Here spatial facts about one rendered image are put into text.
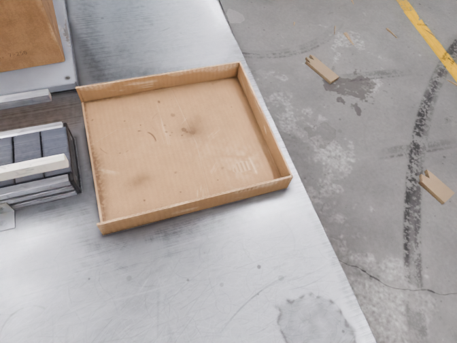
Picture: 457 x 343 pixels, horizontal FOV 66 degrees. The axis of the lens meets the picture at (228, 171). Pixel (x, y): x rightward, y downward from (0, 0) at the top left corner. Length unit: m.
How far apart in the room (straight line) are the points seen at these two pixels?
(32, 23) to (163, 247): 0.42
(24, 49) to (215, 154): 0.37
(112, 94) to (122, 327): 0.39
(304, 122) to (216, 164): 1.23
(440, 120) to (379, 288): 1.01
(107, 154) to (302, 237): 0.34
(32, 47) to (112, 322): 0.47
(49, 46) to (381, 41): 2.01
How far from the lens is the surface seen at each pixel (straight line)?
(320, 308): 0.55
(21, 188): 0.57
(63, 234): 0.57
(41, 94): 0.54
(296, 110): 1.82
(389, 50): 2.38
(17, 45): 0.72
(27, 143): 0.60
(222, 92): 0.69
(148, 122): 0.64
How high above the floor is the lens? 1.34
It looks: 60 degrees down
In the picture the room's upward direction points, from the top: 12 degrees clockwise
